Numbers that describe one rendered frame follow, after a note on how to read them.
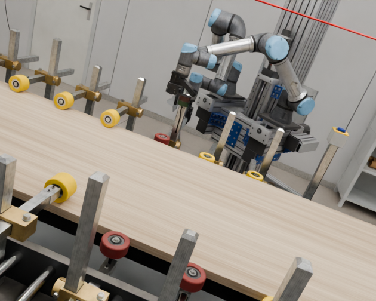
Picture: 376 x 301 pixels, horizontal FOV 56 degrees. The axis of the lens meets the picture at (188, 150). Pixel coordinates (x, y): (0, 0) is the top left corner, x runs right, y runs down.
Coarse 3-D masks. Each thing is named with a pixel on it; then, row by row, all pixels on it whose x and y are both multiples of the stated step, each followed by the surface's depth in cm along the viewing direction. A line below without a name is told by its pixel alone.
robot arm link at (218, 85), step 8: (232, 24) 210; (240, 24) 209; (232, 32) 212; (240, 32) 210; (232, 40) 212; (224, 56) 214; (232, 56) 213; (224, 64) 214; (232, 64) 216; (224, 72) 214; (216, 80) 216; (224, 80) 216; (208, 88) 218; (216, 88) 216; (224, 88) 215
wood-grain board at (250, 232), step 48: (0, 96) 163; (0, 144) 126; (48, 144) 136; (96, 144) 149; (144, 144) 164; (144, 192) 126; (192, 192) 136; (240, 192) 149; (288, 192) 164; (144, 240) 102; (240, 240) 117; (288, 240) 126; (336, 240) 137; (240, 288) 98; (336, 288) 109
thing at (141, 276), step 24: (48, 216) 109; (48, 240) 113; (72, 240) 110; (96, 240) 108; (96, 264) 111; (120, 264) 109; (144, 264) 107; (168, 264) 105; (144, 288) 110; (216, 288) 104
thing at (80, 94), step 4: (100, 84) 207; (104, 84) 210; (108, 84) 213; (100, 88) 204; (104, 88) 210; (76, 92) 182; (80, 92) 184; (84, 92) 186; (76, 96) 179; (80, 96) 183; (84, 96) 188
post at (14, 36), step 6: (12, 30) 187; (18, 30) 189; (12, 36) 188; (18, 36) 190; (12, 42) 189; (18, 42) 192; (12, 48) 190; (18, 48) 193; (12, 54) 192; (12, 60) 193; (6, 72) 196; (12, 72) 196; (6, 78) 197
